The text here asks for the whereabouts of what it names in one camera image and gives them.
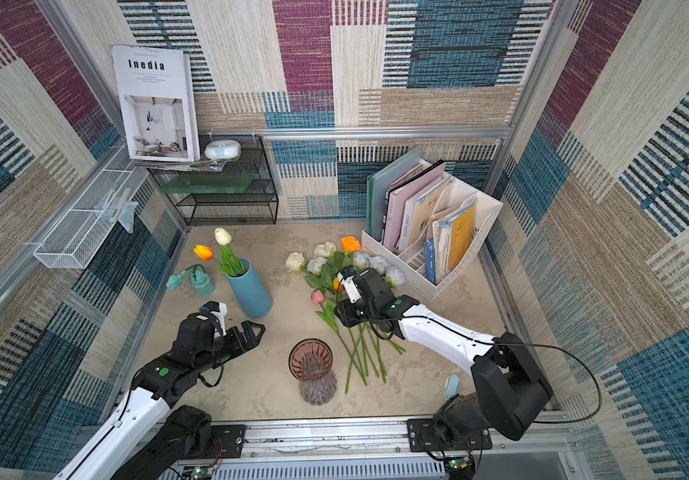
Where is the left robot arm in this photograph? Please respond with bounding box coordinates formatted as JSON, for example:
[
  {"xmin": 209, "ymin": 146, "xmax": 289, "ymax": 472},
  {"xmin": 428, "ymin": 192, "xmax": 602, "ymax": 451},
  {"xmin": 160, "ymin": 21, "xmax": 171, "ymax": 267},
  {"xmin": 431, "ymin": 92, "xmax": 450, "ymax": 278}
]
[{"xmin": 56, "ymin": 301, "xmax": 266, "ymax": 479}]

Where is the white tulip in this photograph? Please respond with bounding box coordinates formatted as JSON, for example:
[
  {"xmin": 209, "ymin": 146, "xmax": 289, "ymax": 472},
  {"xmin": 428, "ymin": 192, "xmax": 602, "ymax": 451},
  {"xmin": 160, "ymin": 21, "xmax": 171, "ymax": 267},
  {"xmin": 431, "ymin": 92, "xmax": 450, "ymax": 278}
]
[{"xmin": 214, "ymin": 228, "xmax": 246, "ymax": 278}]

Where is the orange red tulip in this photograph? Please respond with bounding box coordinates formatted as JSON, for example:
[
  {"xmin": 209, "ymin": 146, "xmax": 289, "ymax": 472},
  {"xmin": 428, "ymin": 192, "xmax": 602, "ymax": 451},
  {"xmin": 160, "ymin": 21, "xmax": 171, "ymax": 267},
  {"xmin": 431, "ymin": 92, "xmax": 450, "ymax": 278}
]
[{"xmin": 194, "ymin": 245, "xmax": 232, "ymax": 276}]

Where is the pink book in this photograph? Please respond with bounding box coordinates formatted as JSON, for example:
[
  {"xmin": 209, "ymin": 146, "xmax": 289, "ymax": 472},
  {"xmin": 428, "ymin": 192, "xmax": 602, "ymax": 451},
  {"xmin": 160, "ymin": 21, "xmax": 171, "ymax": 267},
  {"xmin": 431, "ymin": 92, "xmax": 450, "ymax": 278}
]
[{"xmin": 383, "ymin": 160, "xmax": 448, "ymax": 253}]

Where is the orange rose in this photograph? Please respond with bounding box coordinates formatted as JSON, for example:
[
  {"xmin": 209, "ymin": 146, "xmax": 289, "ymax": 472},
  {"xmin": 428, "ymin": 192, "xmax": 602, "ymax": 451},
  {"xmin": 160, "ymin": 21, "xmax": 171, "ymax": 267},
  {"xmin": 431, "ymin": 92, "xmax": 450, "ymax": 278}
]
[{"xmin": 340, "ymin": 236, "xmax": 362, "ymax": 253}]

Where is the pink tulip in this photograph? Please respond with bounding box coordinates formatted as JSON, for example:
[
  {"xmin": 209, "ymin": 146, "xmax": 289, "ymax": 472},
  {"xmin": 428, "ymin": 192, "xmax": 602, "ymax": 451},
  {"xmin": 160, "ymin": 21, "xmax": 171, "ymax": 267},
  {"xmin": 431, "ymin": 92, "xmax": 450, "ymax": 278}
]
[{"xmin": 310, "ymin": 290, "xmax": 326, "ymax": 306}]

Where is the Inedia magazine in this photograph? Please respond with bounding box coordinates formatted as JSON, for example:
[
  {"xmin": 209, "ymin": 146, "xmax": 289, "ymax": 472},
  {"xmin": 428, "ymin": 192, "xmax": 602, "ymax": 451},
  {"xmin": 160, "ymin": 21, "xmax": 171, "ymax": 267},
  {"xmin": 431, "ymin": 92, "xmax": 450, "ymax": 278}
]
[{"xmin": 112, "ymin": 45, "xmax": 200, "ymax": 163}]

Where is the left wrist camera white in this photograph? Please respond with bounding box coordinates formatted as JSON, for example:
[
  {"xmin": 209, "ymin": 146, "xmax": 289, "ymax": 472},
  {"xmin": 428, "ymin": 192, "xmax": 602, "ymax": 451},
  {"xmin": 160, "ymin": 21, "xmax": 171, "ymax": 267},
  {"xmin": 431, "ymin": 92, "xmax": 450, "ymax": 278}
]
[{"xmin": 200, "ymin": 301, "xmax": 228, "ymax": 335}]

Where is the black wire shelf rack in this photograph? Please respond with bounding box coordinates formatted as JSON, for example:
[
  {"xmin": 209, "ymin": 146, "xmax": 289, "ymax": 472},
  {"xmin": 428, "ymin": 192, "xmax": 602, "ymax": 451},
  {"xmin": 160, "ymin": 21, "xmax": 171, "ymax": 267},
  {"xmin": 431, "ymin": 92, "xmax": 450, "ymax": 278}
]
[{"xmin": 150, "ymin": 135, "xmax": 280, "ymax": 227}]

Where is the green folder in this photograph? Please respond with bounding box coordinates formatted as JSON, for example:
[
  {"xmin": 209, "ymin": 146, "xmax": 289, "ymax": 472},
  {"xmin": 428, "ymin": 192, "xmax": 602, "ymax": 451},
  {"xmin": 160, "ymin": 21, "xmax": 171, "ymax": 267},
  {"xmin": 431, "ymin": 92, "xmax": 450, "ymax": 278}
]
[{"xmin": 366, "ymin": 147, "xmax": 422, "ymax": 240}]

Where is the orange yellow booklet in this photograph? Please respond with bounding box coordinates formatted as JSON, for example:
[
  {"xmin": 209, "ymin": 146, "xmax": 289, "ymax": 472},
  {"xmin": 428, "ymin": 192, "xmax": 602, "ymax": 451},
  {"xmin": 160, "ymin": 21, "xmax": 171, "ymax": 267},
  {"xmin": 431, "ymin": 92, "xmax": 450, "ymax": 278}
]
[{"xmin": 434, "ymin": 197, "xmax": 477, "ymax": 283}]

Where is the small light blue object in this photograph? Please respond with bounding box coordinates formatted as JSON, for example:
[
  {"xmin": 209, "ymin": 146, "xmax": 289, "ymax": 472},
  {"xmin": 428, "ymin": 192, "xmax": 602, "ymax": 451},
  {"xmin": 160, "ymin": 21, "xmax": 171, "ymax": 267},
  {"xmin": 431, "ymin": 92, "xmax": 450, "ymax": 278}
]
[{"xmin": 444, "ymin": 374, "xmax": 460, "ymax": 401}]

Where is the white round device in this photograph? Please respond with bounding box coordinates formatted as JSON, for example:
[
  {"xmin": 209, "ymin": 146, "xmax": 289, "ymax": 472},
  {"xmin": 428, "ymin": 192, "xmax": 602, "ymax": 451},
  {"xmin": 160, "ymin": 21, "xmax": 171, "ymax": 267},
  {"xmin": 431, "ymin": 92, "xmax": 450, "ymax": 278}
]
[{"xmin": 204, "ymin": 139, "xmax": 242, "ymax": 162}]

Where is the green glass shelf plate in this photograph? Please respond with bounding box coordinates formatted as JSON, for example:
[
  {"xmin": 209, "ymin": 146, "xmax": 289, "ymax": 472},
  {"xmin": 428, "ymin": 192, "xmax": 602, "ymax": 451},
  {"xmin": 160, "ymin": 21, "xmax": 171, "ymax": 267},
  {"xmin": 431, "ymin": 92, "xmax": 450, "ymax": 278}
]
[{"xmin": 160, "ymin": 173, "xmax": 254, "ymax": 194}]

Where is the blue cylindrical vase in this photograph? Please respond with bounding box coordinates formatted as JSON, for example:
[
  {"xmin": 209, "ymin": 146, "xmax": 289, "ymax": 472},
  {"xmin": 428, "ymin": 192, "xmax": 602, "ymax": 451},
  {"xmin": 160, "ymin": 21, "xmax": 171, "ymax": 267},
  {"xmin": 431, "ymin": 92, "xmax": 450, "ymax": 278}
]
[{"xmin": 228, "ymin": 258, "xmax": 274, "ymax": 319}]

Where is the white file organizer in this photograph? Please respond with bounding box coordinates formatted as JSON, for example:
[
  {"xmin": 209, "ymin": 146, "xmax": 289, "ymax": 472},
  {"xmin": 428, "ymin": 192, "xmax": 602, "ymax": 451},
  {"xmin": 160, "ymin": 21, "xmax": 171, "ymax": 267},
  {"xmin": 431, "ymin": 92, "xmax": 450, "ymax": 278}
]
[{"xmin": 361, "ymin": 160, "xmax": 503, "ymax": 300}]

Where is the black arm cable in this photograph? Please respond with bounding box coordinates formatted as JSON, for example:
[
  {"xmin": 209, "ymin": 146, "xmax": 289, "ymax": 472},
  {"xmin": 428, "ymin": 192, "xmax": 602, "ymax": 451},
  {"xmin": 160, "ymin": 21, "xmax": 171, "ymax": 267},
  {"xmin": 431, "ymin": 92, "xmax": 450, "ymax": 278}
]
[{"xmin": 487, "ymin": 340, "xmax": 604, "ymax": 425}]

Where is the teal small watering can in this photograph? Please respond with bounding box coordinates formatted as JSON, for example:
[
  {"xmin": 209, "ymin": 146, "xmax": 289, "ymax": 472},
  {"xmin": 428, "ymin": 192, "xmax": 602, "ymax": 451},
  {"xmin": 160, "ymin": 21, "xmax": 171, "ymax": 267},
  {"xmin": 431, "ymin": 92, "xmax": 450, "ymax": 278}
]
[{"xmin": 166, "ymin": 264, "xmax": 216, "ymax": 298}]

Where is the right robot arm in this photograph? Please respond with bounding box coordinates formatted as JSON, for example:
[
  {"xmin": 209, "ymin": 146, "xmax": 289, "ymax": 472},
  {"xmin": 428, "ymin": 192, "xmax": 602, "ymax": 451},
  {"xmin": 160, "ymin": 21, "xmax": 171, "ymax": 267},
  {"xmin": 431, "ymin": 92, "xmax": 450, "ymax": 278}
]
[{"xmin": 334, "ymin": 267, "xmax": 553, "ymax": 447}]

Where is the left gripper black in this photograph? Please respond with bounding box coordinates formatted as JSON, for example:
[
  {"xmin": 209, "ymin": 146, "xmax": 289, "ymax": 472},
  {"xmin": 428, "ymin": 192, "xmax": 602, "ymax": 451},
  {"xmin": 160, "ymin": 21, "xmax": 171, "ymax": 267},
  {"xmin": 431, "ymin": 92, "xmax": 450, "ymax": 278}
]
[{"xmin": 192, "ymin": 319, "xmax": 266, "ymax": 375}]

